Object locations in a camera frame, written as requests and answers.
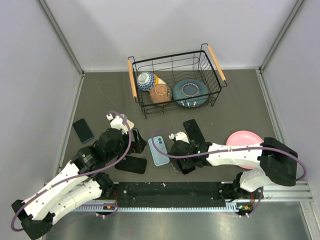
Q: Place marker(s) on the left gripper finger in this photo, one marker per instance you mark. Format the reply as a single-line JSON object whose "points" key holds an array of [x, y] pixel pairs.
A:
{"points": [[142, 144], [136, 143]]}

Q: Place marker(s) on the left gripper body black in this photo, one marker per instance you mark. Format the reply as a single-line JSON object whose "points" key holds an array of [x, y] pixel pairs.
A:
{"points": [[123, 145]]}

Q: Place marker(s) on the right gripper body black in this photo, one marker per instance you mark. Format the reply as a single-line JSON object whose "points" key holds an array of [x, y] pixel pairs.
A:
{"points": [[174, 159]]}

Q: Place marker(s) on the light blue phone case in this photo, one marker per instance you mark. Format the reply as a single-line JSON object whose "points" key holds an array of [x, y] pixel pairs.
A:
{"points": [[158, 158]]}

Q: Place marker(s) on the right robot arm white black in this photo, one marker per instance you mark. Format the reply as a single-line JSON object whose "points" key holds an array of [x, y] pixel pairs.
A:
{"points": [[271, 161]]}

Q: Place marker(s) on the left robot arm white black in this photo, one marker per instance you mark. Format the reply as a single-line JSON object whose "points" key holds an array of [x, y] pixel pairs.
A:
{"points": [[81, 180]]}

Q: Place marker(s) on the black phone case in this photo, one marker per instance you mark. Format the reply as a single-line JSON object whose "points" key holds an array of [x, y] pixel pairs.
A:
{"points": [[132, 164]]}

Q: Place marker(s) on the blue edged black phone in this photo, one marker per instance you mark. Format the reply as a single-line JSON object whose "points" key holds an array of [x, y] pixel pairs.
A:
{"points": [[83, 131]]}

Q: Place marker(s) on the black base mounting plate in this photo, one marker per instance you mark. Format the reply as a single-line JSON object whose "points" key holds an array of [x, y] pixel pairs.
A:
{"points": [[176, 194]]}

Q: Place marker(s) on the brown ceramic bowl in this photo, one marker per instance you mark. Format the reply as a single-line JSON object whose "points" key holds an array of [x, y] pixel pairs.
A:
{"points": [[160, 94]]}

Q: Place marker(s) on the teal blue plate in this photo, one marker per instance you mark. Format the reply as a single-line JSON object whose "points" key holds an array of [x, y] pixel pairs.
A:
{"points": [[190, 93]]}

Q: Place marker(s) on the blue white patterned bowl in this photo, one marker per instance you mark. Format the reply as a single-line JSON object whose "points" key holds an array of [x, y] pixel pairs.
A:
{"points": [[145, 81]]}

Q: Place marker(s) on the yellow bowl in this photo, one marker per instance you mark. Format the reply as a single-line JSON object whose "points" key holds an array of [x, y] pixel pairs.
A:
{"points": [[159, 80]]}

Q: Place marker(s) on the pink plate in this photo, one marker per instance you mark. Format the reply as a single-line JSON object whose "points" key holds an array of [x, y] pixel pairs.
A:
{"points": [[243, 138]]}

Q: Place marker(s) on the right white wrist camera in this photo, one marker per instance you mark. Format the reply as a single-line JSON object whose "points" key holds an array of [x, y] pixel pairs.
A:
{"points": [[179, 136]]}

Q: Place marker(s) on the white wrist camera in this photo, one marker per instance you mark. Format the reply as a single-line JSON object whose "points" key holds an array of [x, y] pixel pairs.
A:
{"points": [[116, 122], [179, 136]]}

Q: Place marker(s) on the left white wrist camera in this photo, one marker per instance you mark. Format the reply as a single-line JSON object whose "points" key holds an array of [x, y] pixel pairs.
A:
{"points": [[116, 122]]}

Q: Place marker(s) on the black wire dish basket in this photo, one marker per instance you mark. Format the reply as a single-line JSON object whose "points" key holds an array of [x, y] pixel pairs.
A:
{"points": [[199, 64]]}

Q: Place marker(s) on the slotted grey cable duct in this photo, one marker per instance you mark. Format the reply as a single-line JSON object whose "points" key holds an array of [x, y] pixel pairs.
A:
{"points": [[227, 207]]}

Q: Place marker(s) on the right aluminium frame post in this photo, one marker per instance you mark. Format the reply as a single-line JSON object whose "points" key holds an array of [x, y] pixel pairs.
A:
{"points": [[288, 22]]}

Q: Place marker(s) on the aluminium frame post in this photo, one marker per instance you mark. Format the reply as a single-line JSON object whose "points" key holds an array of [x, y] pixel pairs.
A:
{"points": [[288, 22], [60, 35]]}

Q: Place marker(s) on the left aluminium frame post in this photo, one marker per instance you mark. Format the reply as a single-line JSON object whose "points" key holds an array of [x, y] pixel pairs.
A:
{"points": [[60, 35]]}

